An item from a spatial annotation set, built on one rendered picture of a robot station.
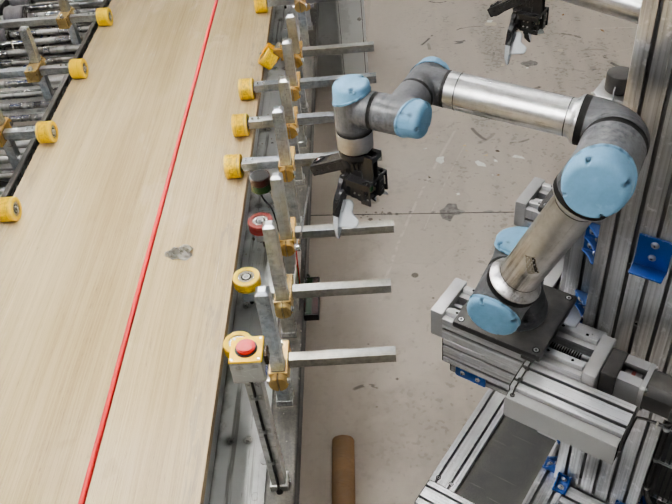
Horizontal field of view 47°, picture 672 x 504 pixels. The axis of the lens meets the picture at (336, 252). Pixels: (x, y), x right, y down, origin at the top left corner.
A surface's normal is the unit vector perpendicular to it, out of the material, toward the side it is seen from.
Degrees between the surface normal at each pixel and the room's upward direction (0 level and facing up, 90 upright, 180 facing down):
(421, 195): 0
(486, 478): 0
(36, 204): 0
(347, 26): 90
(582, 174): 83
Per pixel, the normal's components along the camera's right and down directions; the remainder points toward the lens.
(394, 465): -0.09, -0.74
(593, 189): -0.42, 0.55
